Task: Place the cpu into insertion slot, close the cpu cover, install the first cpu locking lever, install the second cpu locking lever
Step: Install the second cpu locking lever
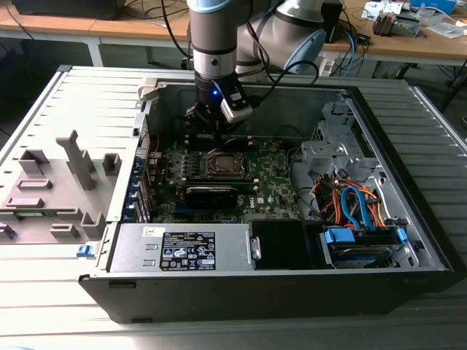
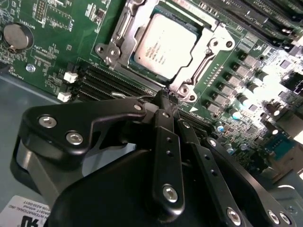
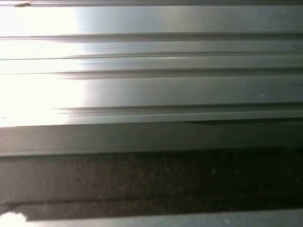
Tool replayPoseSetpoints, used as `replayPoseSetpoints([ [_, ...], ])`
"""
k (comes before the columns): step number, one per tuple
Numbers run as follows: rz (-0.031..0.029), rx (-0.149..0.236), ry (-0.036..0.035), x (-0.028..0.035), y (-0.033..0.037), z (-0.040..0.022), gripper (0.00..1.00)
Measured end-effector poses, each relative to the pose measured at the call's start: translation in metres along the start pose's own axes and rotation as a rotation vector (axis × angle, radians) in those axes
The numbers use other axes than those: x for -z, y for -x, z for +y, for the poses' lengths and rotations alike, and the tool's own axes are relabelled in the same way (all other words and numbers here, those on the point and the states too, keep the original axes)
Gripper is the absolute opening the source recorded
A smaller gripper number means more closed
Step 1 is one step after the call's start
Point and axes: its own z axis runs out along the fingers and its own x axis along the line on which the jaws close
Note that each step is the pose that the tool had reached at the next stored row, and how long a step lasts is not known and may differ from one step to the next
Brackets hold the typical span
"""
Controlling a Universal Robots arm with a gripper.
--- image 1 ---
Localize green motherboard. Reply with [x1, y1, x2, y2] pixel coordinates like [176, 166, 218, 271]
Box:
[145, 135, 304, 225]

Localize thin black fan wire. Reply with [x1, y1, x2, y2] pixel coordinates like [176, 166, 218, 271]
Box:
[273, 125, 306, 147]

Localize blue data wire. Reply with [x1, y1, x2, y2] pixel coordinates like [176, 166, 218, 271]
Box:
[341, 184, 379, 234]

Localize black box on desk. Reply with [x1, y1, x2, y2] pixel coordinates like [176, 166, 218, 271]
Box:
[10, 0, 123, 21]

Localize black faced wrist camera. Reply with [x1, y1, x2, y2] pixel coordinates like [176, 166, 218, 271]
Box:
[220, 86, 255, 124]

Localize grey metal drive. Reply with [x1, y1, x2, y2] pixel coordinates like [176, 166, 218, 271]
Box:
[393, 12, 420, 37]

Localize metal socket cover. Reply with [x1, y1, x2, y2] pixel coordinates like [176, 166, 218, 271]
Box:
[207, 151, 250, 176]

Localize orange wire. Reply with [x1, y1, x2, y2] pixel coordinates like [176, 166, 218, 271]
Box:
[359, 185, 388, 230]

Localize black monitor stand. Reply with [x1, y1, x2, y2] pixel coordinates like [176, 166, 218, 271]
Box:
[324, 0, 344, 44]

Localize black camera cable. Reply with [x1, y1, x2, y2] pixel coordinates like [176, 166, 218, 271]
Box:
[250, 60, 320, 109]

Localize black PC case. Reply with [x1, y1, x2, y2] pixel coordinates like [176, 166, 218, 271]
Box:
[78, 65, 457, 326]

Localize black graphics card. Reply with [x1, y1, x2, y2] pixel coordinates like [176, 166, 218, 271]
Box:
[184, 184, 239, 211]

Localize metal drive cage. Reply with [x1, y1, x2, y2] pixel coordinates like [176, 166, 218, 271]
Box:
[299, 101, 382, 183]

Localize RAM slot white latches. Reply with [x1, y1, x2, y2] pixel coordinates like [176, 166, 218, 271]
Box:
[185, 135, 252, 141]
[186, 174, 258, 184]
[185, 141, 253, 147]
[185, 182, 259, 195]

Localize blue hanging cable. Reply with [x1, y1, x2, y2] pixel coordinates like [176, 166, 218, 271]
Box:
[342, 31, 363, 78]

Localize white paper sheets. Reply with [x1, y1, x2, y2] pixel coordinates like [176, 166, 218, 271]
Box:
[363, 1, 409, 19]

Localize blue card retention bar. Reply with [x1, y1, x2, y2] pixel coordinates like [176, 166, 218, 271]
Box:
[123, 155, 147, 224]

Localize clear plastic bag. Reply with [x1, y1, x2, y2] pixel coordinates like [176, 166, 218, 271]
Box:
[419, 10, 467, 39]

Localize grey power supply unit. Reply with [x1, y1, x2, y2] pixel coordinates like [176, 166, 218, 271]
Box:
[107, 223, 262, 275]

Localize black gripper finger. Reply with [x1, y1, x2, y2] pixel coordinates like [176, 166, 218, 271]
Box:
[184, 101, 222, 147]
[220, 119, 244, 144]

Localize beige case latch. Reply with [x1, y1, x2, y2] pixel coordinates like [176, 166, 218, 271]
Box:
[137, 77, 162, 106]

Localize wooden desk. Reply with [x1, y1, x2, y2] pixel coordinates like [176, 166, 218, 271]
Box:
[0, 0, 467, 62]

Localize grey parts rack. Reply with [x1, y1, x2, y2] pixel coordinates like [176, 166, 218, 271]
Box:
[0, 129, 123, 246]

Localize hard disk blue carrier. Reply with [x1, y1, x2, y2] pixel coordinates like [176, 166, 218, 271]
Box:
[320, 225, 412, 271]

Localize CPU socket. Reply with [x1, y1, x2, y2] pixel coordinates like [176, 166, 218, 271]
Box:
[206, 149, 251, 179]

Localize silver CPU green substrate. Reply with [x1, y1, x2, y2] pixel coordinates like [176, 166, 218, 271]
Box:
[214, 154, 240, 173]

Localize black CPU cooler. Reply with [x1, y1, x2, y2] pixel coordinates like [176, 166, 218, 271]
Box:
[371, 9, 395, 37]

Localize blue cardboard box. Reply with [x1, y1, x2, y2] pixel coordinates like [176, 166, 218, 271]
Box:
[409, 0, 458, 14]

